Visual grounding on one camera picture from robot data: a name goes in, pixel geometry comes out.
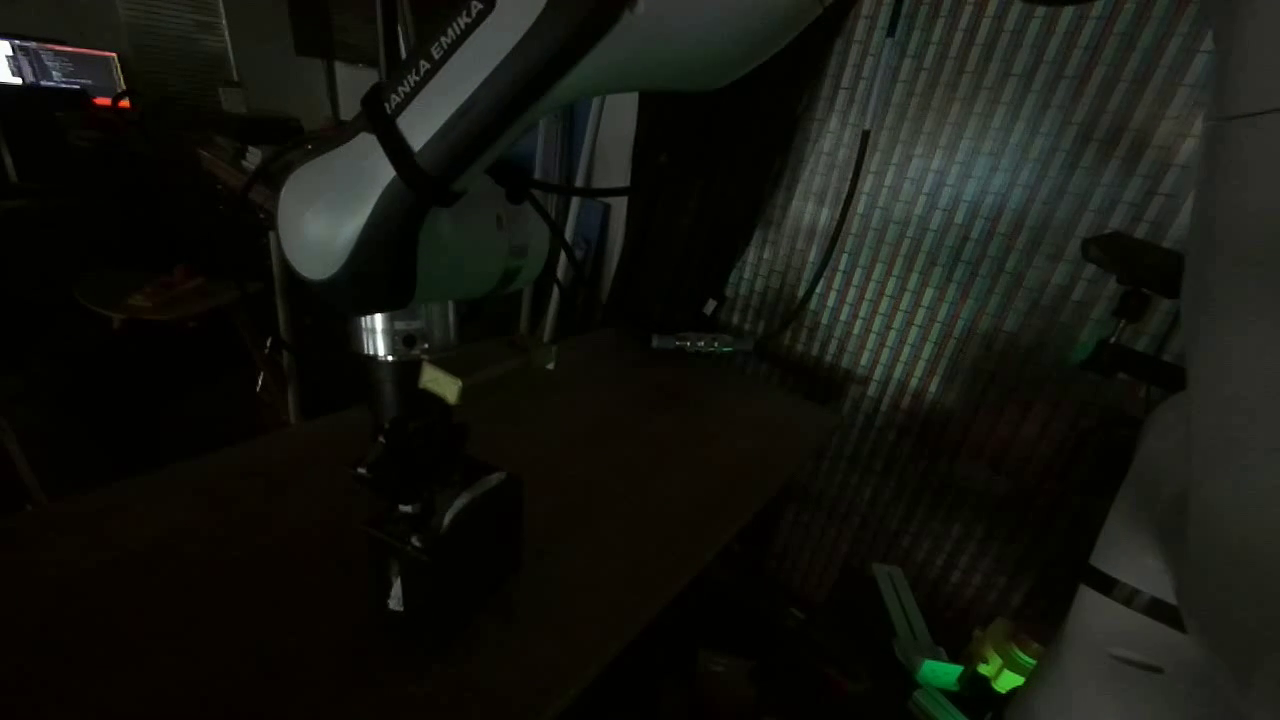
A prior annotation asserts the blue board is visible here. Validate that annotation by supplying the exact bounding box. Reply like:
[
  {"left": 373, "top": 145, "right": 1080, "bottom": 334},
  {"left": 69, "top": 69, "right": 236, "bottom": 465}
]
[{"left": 533, "top": 97, "right": 610, "bottom": 272}]

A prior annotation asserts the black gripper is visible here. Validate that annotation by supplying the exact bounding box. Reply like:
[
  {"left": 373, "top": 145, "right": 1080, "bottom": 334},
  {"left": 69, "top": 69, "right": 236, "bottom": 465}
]
[{"left": 354, "top": 385, "right": 473, "bottom": 534}]

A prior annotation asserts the green glowing clamp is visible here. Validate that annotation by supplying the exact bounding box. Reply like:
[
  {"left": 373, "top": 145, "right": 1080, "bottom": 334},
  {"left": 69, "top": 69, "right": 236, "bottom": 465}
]
[{"left": 911, "top": 631, "right": 1051, "bottom": 710}]

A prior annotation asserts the black box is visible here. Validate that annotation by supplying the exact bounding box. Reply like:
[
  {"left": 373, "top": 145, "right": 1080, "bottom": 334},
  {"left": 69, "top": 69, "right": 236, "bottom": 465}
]
[{"left": 363, "top": 456, "right": 527, "bottom": 631}]

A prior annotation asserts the wooden stool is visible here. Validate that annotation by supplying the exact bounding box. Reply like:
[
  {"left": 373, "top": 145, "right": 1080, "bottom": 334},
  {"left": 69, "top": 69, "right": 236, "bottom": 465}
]
[{"left": 75, "top": 264, "right": 272, "bottom": 404}]

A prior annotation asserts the lit computer monitor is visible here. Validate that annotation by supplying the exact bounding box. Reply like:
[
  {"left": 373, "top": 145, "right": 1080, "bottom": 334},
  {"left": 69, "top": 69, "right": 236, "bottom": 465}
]
[{"left": 0, "top": 37, "right": 132, "bottom": 101}]

